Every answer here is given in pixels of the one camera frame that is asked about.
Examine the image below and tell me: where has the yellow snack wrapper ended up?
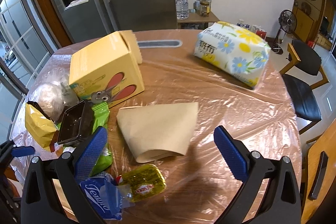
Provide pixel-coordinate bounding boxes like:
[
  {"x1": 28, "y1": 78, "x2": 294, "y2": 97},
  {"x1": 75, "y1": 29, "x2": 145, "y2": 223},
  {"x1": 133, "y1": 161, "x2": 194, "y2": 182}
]
[{"x1": 25, "y1": 101, "x2": 60, "y2": 152}]

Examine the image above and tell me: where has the black plastic tray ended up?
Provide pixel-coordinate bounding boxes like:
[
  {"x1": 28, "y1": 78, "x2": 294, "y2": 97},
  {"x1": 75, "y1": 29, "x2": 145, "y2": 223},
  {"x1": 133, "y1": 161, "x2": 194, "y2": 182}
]
[{"x1": 57, "y1": 101, "x2": 95, "y2": 147}]

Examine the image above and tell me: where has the blue tempo tissue wrapper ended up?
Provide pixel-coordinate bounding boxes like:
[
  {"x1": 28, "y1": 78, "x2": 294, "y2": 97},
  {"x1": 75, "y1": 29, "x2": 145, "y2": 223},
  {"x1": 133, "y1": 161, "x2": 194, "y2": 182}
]
[{"x1": 80, "y1": 172, "x2": 133, "y2": 221}]

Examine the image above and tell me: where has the green snack bag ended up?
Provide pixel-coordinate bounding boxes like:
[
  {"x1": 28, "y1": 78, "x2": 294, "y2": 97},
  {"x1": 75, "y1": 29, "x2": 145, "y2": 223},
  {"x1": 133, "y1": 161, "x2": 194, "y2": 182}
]
[{"x1": 66, "y1": 102, "x2": 113, "y2": 182}]

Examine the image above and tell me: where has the gold butter packet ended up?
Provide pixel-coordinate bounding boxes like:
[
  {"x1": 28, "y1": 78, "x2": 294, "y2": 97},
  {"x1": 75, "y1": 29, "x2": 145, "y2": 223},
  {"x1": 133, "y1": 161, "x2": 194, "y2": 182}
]
[{"x1": 116, "y1": 164, "x2": 166, "y2": 203}]

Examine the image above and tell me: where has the beige paper napkin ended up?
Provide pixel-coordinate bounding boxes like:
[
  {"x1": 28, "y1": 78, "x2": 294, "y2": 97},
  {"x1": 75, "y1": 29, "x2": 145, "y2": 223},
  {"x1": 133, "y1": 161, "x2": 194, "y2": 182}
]
[{"x1": 117, "y1": 102, "x2": 198, "y2": 163}]

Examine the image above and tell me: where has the black phone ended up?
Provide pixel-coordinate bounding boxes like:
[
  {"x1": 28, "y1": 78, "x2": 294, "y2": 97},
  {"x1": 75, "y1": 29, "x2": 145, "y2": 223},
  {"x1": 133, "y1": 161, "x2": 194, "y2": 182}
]
[{"x1": 308, "y1": 151, "x2": 329, "y2": 200}]

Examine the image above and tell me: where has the white crumpled plastic bag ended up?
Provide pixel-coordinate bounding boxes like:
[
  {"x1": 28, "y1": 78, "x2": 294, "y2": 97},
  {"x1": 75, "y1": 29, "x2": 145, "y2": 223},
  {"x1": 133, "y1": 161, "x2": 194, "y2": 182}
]
[{"x1": 29, "y1": 75, "x2": 79, "y2": 122}]

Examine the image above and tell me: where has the yellow rabbit cardboard box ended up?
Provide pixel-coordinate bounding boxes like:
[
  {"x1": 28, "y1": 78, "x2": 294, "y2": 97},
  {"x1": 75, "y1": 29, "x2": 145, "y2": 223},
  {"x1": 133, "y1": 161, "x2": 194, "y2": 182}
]
[{"x1": 68, "y1": 30, "x2": 145, "y2": 107}]

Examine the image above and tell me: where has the black cushioned wooden chair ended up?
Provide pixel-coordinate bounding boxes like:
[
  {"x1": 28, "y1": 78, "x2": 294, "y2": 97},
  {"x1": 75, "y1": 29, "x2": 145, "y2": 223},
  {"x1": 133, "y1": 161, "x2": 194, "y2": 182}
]
[{"x1": 280, "y1": 39, "x2": 329, "y2": 135}]

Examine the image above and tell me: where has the floral tissue pack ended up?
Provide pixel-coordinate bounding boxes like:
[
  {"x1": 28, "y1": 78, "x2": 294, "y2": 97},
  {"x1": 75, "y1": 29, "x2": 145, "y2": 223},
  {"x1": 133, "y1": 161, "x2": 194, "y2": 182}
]
[{"x1": 194, "y1": 22, "x2": 270, "y2": 89}]

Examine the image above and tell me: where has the black standing fan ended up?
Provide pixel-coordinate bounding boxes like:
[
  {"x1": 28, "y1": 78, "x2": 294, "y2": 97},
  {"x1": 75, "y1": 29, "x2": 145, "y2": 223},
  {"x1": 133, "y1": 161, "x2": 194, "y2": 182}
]
[{"x1": 271, "y1": 10, "x2": 297, "y2": 55}]

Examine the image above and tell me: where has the small wooden side table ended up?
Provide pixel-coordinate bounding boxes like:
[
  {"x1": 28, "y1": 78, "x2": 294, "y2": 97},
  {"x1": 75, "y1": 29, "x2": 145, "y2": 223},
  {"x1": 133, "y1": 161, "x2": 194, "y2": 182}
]
[{"x1": 177, "y1": 11, "x2": 220, "y2": 30}]

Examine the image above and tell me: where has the wooden cabinet with mirror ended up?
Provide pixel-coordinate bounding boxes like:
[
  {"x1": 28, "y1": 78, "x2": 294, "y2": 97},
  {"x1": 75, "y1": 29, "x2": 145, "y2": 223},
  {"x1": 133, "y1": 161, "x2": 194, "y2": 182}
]
[{"x1": 293, "y1": 0, "x2": 326, "y2": 42}]

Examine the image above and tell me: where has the glass jar with lid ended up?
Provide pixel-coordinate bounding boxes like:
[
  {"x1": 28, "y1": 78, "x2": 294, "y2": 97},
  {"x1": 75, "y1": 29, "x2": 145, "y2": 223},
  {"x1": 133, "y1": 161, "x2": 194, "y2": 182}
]
[{"x1": 197, "y1": 0, "x2": 213, "y2": 17}]

